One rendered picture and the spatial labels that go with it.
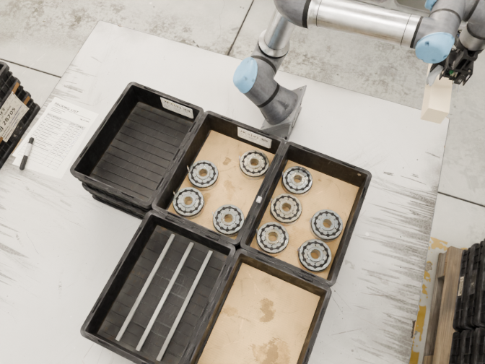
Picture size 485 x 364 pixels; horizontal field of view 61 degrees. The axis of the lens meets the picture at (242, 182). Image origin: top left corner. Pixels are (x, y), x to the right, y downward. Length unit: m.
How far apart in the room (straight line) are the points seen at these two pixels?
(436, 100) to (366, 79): 1.47
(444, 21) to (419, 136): 0.76
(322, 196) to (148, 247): 0.60
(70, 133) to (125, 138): 0.31
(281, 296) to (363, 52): 2.01
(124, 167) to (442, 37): 1.04
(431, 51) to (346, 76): 1.73
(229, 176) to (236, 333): 0.51
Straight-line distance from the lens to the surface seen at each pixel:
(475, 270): 2.14
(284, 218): 1.35
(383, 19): 1.12
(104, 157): 1.54
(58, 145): 1.78
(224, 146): 1.48
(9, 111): 2.35
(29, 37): 3.25
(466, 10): 1.21
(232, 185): 1.41
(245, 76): 1.49
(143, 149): 1.52
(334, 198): 1.43
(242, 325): 1.30
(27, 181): 1.76
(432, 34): 1.10
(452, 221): 2.52
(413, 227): 1.62
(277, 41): 1.49
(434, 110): 1.37
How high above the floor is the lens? 2.12
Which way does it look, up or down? 66 degrees down
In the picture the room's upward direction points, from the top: 1 degrees clockwise
